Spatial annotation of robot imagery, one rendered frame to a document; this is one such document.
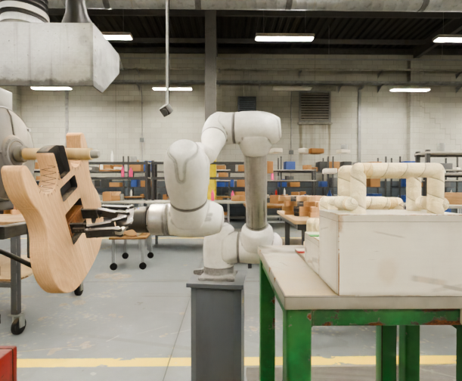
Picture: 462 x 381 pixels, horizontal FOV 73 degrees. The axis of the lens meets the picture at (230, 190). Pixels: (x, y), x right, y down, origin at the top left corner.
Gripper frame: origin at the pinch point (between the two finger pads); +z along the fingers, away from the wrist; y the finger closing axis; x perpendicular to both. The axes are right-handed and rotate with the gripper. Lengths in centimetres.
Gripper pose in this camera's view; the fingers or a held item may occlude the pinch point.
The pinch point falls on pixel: (78, 220)
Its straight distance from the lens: 100.0
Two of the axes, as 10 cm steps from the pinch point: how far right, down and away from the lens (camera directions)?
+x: 0.0, -8.9, -4.6
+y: -0.2, -4.6, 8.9
